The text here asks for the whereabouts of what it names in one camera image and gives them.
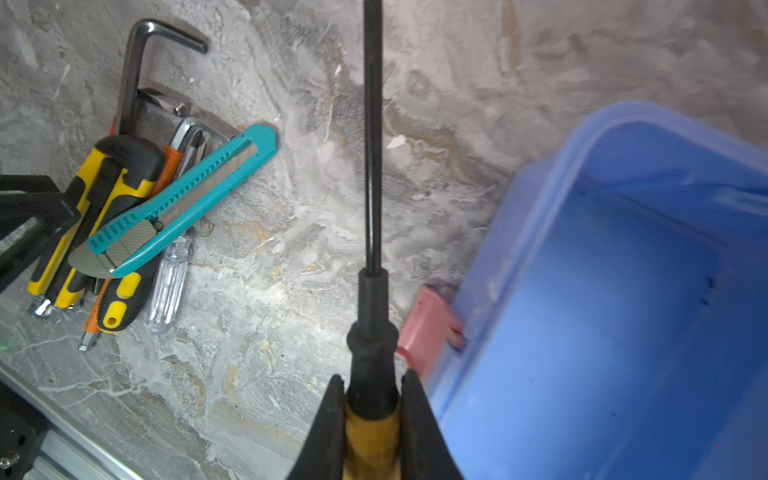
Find teal utility knife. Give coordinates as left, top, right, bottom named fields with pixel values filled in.
left=68, top=124, right=278, bottom=279

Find orange handled screwdriver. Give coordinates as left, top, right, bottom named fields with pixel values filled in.
left=78, top=132, right=206, bottom=353

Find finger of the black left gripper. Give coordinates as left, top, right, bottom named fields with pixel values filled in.
left=1, top=175, right=80, bottom=291

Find white blue plastic toolbox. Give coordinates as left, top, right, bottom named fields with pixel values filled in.
left=425, top=102, right=767, bottom=479

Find yellow black utility knife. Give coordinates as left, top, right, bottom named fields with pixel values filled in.
left=28, top=135, right=165, bottom=318

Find aluminium front rail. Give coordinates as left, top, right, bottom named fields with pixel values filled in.
left=1, top=364, right=142, bottom=479

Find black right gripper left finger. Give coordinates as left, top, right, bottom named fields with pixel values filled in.
left=287, top=374, right=346, bottom=480

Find clear handled screwdriver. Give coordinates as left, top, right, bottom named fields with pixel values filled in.
left=147, top=233, right=194, bottom=336

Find black hex key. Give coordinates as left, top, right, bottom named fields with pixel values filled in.
left=114, top=18, right=208, bottom=135

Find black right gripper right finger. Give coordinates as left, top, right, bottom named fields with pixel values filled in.
left=399, top=370, right=463, bottom=480

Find yellow black stubby screwdriver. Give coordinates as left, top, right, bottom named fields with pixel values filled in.
left=95, top=256, right=160, bottom=334

